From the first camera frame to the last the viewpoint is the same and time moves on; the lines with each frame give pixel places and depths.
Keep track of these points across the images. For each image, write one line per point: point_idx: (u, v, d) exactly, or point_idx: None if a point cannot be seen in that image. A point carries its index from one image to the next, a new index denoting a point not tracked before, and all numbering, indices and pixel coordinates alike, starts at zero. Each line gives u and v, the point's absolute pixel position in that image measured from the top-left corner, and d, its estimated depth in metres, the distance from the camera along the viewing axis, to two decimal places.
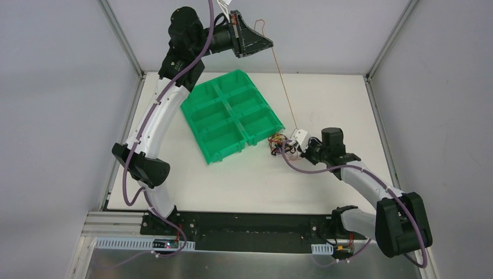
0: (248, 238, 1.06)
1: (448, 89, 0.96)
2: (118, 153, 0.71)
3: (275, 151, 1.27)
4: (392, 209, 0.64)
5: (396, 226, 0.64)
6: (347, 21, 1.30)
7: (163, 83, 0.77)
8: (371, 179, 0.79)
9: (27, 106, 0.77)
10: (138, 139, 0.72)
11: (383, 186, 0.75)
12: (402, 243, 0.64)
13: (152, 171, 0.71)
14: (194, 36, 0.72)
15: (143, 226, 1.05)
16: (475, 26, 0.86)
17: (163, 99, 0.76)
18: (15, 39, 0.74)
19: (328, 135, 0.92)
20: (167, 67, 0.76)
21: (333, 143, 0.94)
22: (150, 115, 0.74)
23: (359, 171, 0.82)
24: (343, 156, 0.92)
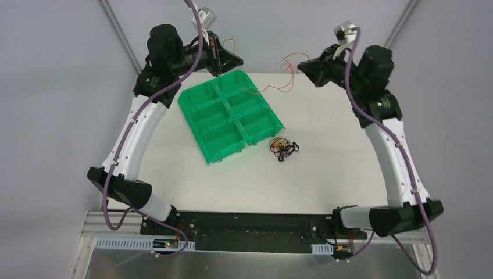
0: (249, 238, 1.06)
1: (448, 89, 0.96)
2: (95, 178, 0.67)
3: (281, 156, 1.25)
4: (407, 220, 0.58)
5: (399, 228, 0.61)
6: (347, 21, 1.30)
7: (139, 100, 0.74)
8: (403, 167, 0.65)
9: (28, 105, 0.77)
10: (116, 160, 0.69)
11: (413, 183, 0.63)
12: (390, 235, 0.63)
13: (133, 192, 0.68)
14: (173, 50, 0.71)
15: (143, 226, 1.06)
16: (475, 26, 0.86)
17: (139, 117, 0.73)
18: (15, 39, 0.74)
19: (374, 65, 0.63)
20: (142, 83, 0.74)
21: (374, 77, 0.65)
22: (127, 133, 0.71)
23: (394, 145, 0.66)
24: (383, 103, 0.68)
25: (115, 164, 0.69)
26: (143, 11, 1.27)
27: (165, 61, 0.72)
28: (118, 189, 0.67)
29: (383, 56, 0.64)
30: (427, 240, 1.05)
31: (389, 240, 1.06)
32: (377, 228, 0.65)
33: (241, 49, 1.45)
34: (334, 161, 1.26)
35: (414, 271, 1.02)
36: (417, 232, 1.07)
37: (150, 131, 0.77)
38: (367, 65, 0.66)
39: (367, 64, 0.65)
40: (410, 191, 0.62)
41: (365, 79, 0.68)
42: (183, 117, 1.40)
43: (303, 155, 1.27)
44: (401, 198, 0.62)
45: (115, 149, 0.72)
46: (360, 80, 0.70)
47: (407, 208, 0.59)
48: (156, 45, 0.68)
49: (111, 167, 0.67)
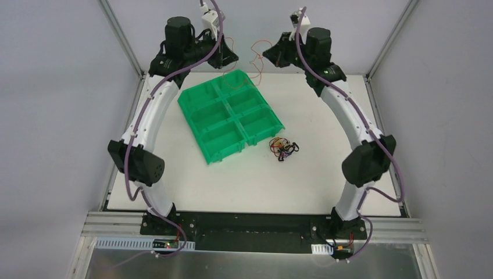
0: (248, 238, 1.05)
1: (448, 90, 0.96)
2: (115, 150, 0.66)
3: (281, 156, 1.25)
4: (367, 154, 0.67)
5: (366, 167, 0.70)
6: (347, 22, 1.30)
7: (154, 81, 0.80)
8: (355, 115, 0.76)
9: (27, 105, 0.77)
10: (135, 132, 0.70)
11: (365, 125, 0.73)
12: (364, 177, 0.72)
13: (151, 164, 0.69)
14: (187, 38, 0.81)
15: (143, 226, 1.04)
16: (475, 27, 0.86)
17: (156, 94, 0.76)
18: (15, 39, 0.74)
19: (316, 41, 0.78)
20: (156, 66, 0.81)
21: (318, 52, 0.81)
22: (145, 108, 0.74)
23: (344, 98, 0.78)
24: (329, 71, 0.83)
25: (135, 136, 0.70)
26: (143, 11, 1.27)
27: (181, 46, 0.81)
28: (138, 160, 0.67)
29: (322, 34, 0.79)
30: (427, 240, 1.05)
31: (389, 240, 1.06)
32: (352, 177, 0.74)
33: (241, 49, 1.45)
34: (334, 161, 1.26)
35: (414, 271, 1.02)
36: (417, 232, 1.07)
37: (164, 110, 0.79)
38: (311, 43, 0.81)
39: (311, 42, 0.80)
40: (365, 132, 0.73)
41: (313, 55, 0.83)
42: (183, 117, 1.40)
43: (303, 155, 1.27)
44: (358, 138, 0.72)
45: (133, 123, 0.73)
46: (308, 56, 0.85)
47: (365, 145, 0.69)
48: (174, 29, 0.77)
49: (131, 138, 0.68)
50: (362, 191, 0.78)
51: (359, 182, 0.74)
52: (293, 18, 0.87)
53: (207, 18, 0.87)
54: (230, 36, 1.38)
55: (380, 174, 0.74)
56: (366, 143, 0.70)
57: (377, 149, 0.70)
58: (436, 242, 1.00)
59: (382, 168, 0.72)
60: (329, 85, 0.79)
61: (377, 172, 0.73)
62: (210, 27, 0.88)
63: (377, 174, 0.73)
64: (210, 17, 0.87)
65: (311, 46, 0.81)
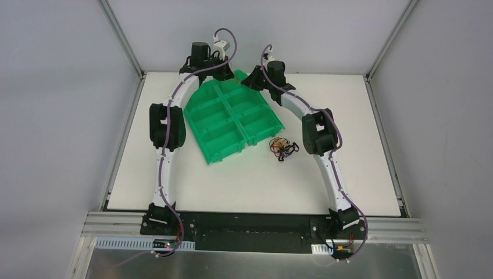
0: (248, 238, 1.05)
1: (449, 89, 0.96)
2: (157, 107, 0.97)
3: (281, 156, 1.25)
4: (310, 120, 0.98)
5: (314, 132, 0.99)
6: (347, 21, 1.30)
7: (184, 74, 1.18)
8: (300, 102, 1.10)
9: (27, 106, 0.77)
10: (172, 99, 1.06)
11: (308, 106, 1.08)
12: (317, 143, 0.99)
13: (181, 124, 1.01)
14: (206, 52, 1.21)
15: (143, 226, 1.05)
16: (475, 28, 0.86)
17: (186, 81, 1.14)
18: (14, 40, 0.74)
19: (273, 68, 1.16)
20: (185, 68, 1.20)
21: (277, 75, 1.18)
22: (178, 87, 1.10)
23: (293, 97, 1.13)
24: (284, 86, 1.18)
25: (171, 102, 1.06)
26: (143, 11, 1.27)
27: (202, 57, 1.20)
28: (174, 117, 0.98)
29: (277, 64, 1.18)
30: (427, 240, 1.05)
31: (389, 240, 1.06)
32: (310, 148, 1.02)
33: (240, 49, 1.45)
34: None
35: (415, 271, 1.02)
36: (417, 232, 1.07)
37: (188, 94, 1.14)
38: (271, 70, 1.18)
39: (271, 70, 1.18)
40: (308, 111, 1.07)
41: (273, 78, 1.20)
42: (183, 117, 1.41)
43: (303, 156, 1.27)
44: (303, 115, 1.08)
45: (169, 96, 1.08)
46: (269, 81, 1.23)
47: (308, 115, 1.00)
48: (198, 46, 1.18)
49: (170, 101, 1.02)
50: (328, 160, 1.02)
51: (317, 150, 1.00)
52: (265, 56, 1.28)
53: (219, 43, 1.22)
54: (231, 40, 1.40)
55: (332, 141, 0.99)
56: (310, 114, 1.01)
57: (322, 117, 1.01)
58: (436, 242, 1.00)
59: (331, 135, 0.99)
60: (284, 92, 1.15)
61: (328, 140, 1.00)
62: (220, 50, 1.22)
63: (328, 141, 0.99)
64: (221, 43, 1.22)
65: (271, 73, 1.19)
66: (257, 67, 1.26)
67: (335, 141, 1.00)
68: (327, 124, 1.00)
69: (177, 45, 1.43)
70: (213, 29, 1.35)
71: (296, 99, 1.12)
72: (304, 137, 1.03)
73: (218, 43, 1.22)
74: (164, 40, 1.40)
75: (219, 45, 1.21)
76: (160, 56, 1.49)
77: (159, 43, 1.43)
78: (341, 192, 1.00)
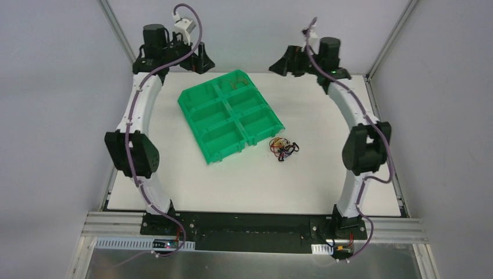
0: (248, 238, 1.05)
1: (449, 89, 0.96)
2: (113, 139, 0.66)
3: (281, 156, 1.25)
4: (363, 135, 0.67)
5: (363, 150, 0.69)
6: (347, 21, 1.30)
7: (139, 76, 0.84)
8: (353, 102, 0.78)
9: (28, 106, 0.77)
10: (130, 121, 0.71)
11: (363, 111, 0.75)
12: (363, 163, 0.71)
13: (148, 153, 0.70)
14: (164, 40, 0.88)
15: (143, 226, 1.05)
16: (475, 28, 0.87)
17: (144, 86, 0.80)
18: (16, 40, 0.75)
19: (326, 45, 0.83)
20: (139, 64, 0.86)
21: (329, 55, 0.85)
22: (136, 99, 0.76)
23: (346, 92, 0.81)
24: (335, 72, 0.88)
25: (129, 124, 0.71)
26: (143, 11, 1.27)
27: (160, 46, 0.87)
28: (136, 148, 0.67)
29: (331, 39, 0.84)
30: (427, 240, 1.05)
31: (389, 240, 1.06)
32: (350, 164, 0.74)
33: (240, 50, 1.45)
34: (335, 160, 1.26)
35: (415, 271, 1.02)
36: (417, 231, 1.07)
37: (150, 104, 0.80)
38: (322, 49, 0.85)
39: (322, 48, 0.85)
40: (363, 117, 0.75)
41: (321, 60, 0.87)
42: (184, 117, 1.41)
43: (303, 156, 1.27)
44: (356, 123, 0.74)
45: (125, 114, 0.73)
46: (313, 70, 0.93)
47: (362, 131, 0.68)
48: (151, 31, 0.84)
49: (127, 125, 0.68)
50: (361, 181, 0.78)
51: (356, 170, 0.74)
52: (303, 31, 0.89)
53: (180, 22, 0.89)
54: (230, 44, 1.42)
55: (378, 163, 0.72)
56: (361, 126, 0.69)
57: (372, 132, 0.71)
58: (437, 242, 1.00)
59: (381, 156, 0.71)
60: (333, 81, 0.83)
61: (375, 161, 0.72)
62: (182, 32, 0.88)
63: (375, 163, 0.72)
64: (184, 22, 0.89)
65: (322, 52, 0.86)
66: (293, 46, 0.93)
67: (382, 163, 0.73)
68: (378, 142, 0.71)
69: None
70: (213, 29, 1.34)
71: (347, 94, 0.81)
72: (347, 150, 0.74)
73: (180, 22, 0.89)
74: None
75: (181, 25, 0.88)
76: None
77: None
78: (356, 206, 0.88)
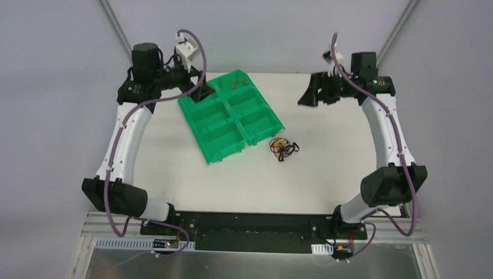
0: (248, 238, 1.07)
1: (448, 89, 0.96)
2: (91, 190, 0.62)
3: (281, 156, 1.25)
4: (394, 176, 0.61)
5: (387, 190, 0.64)
6: (347, 21, 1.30)
7: (126, 108, 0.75)
8: (390, 130, 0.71)
9: (28, 105, 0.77)
10: (110, 166, 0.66)
11: (399, 147, 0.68)
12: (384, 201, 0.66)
13: (132, 198, 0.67)
14: (157, 63, 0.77)
15: (143, 226, 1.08)
16: (475, 28, 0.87)
17: (128, 122, 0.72)
18: (15, 39, 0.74)
19: (360, 54, 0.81)
20: (124, 91, 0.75)
21: (364, 64, 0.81)
22: (118, 139, 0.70)
23: (385, 114, 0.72)
24: (377, 82, 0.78)
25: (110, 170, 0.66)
26: (143, 11, 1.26)
27: (151, 70, 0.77)
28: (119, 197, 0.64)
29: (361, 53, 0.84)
30: (427, 240, 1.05)
31: (389, 240, 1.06)
32: (368, 199, 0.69)
33: (240, 50, 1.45)
34: (335, 161, 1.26)
35: (415, 271, 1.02)
36: (417, 232, 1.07)
37: (138, 139, 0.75)
38: (356, 63, 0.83)
39: (356, 59, 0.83)
40: (396, 154, 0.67)
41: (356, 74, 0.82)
42: (183, 117, 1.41)
43: (303, 156, 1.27)
44: (386, 160, 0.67)
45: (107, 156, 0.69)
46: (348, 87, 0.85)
47: (391, 171, 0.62)
48: (142, 54, 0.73)
49: (107, 172, 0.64)
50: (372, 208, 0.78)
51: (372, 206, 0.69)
52: (326, 56, 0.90)
53: (182, 47, 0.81)
54: (230, 44, 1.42)
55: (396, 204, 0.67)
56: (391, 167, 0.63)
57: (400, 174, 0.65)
58: (437, 242, 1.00)
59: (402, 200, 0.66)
60: (372, 97, 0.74)
61: (394, 203, 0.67)
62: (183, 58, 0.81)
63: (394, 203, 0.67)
64: (186, 47, 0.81)
65: (355, 64, 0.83)
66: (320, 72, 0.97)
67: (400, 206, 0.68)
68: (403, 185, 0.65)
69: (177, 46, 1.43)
70: (213, 29, 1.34)
71: (387, 118, 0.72)
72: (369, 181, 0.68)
73: (180, 46, 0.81)
74: (164, 40, 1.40)
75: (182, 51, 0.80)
76: None
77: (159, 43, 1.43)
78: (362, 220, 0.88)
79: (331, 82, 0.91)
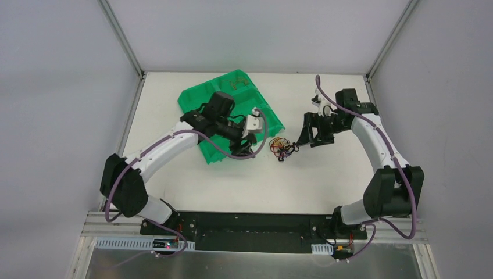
0: (248, 238, 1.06)
1: (449, 89, 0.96)
2: (112, 167, 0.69)
3: (281, 156, 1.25)
4: (390, 179, 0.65)
5: (388, 195, 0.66)
6: (347, 22, 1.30)
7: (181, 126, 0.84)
8: (380, 141, 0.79)
9: (28, 105, 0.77)
10: (140, 157, 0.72)
11: (391, 151, 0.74)
12: (386, 212, 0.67)
13: (135, 196, 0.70)
14: (227, 110, 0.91)
15: (143, 226, 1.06)
16: (475, 27, 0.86)
17: (177, 136, 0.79)
18: (14, 39, 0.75)
19: (341, 91, 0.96)
20: (190, 116, 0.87)
21: (347, 97, 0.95)
22: (161, 142, 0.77)
23: (373, 128, 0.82)
24: (360, 106, 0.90)
25: (138, 160, 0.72)
26: (143, 11, 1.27)
27: (218, 113, 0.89)
28: (129, 187, 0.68)
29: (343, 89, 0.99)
30: (427, 240, 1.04)
31: (389, 240, 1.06)
32: (371, 210, 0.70)
33: (240, 50, 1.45)
34: (334, 161, 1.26)
35: (415, 271, 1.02)
36: (418, 231, 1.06)
37: (173, 154, 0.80)
38: (339, 98, 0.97)
39: (339, 96, 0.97)
40: (389, 157, 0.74)
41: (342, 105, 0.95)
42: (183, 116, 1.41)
43: (303, 156, 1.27)
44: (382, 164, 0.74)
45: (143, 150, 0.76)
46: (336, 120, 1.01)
47: (388, 172, 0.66)
48: (222, 99, 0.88)
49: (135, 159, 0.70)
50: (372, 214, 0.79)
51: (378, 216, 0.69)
52: (315, 99, 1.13)
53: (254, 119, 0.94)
54: (230, 44, 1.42)
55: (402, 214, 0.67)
56: (386, 169, 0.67)
57: (397, 176, 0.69)
58: (437, 242, 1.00)
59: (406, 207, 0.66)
60: (358, 116, 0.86)
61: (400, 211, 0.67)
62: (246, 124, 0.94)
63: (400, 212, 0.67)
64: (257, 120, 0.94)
65: (339, 99, 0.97)
66: (311, 114, 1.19)
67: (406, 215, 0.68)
68: (404, 190, 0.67)
69: (177, 46, 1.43)
70: (213, 29, 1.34)
71: (375, 131, 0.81)
72: (370, 190, 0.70)
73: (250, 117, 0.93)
74: (164, 40, 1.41)
75: (250, 122, 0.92)
76: (160, 56, 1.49)
77: (159, 43, 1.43)
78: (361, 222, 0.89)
79: (324, 121, 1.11)
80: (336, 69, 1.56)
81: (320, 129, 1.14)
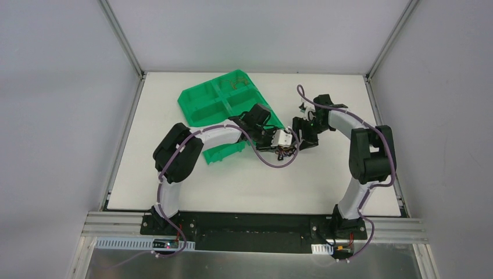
0: (248, 238, 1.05)
1: (448, 89, 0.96)
2: (179, 131, 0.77)
3: (281, 156, 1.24)
4: (361, 136, 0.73)
5: (365, 153, 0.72)
6: (347, 22, 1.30)
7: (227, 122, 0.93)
8: (350, 118, 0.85)
9: (28, 106, 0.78)
10: (202, 131, 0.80)
11: (360, 120, 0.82)
12: (370, 171, 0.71)
13: (189, 162, 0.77)
14: (263, 120, 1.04)
15: (143, 226, 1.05)
16: (474, 28, 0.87)
17: (228, 128, 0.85)
18: (14, 40, 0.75)
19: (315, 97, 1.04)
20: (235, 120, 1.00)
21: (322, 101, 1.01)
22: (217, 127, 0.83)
23: (343, 113, 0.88)
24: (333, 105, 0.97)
25: (199, 132, 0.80)
26: (143, 11, 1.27)
27: (257, 122, 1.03)
28: (188, 151, 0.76)
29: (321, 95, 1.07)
30: (427, 240, 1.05)
31: (389, 240, 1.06)
32: (358, 174, 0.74)
33: (241, 50, 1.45)
34: (334, 161, 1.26)
35: (414, 271, 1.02)
36: (417, 232, 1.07)
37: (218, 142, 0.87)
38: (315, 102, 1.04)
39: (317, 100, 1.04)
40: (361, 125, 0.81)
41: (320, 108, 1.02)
42: (183, 116, 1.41)
43: (303, 156, 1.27)
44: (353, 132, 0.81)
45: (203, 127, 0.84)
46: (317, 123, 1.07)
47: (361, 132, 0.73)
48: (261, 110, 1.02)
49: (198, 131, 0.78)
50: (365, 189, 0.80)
51: (365, 178, 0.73)
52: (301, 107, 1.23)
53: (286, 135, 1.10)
54: (230, 44, 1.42)
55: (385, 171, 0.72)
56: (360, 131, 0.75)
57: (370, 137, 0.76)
58: (436, 242, 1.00)
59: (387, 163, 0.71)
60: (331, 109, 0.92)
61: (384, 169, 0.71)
62: (279, 133, 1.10)
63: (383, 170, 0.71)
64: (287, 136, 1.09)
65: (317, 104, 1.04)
66: (297, 118, 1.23)
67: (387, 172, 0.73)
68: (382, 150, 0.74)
69: (177, 46, 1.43)
70: (214, 29, 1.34)
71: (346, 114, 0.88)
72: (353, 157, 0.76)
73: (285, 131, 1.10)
74: (164, 40, 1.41)
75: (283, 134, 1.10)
76: (160, 55, 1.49)
77: (159, 43, 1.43)
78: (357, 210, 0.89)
79: (307, 122, 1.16)
80: (336, 69, 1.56)
81: (304, 131, 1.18)
